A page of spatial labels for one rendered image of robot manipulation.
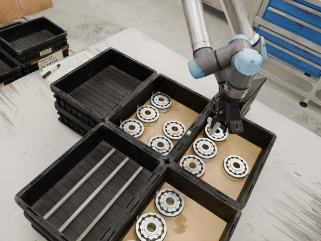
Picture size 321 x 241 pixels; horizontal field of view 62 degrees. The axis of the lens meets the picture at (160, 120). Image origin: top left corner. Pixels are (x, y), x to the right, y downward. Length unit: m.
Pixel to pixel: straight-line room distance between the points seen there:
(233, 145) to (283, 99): 1.86
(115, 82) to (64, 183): 0.58
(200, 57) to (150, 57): 0.85
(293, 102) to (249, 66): 2.24
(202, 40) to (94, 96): 0.58
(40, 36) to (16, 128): 1.12
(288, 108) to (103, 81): 2.05
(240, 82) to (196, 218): 0.49
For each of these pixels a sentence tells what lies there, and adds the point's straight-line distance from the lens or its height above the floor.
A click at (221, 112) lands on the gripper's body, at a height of 1.08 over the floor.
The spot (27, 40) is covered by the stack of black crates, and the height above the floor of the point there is 0.49.
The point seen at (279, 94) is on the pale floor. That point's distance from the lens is 3.06.
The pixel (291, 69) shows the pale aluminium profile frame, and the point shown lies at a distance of 2.93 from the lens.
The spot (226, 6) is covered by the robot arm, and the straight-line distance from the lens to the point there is 1.22.
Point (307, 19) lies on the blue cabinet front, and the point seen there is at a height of 0.76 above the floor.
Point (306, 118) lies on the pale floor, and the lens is 2.96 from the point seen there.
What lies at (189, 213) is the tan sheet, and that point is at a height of 0.83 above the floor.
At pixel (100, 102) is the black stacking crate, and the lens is 1.27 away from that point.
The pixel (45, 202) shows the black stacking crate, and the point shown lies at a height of 0.83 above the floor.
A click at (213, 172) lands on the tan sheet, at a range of 1.10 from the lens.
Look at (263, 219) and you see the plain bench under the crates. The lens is 1.25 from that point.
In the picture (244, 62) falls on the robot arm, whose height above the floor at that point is 1.29.
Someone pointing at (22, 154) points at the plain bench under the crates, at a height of 0.70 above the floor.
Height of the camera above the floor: 1.73
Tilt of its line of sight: 48 degrees down
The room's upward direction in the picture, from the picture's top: 12 degrees clockwise
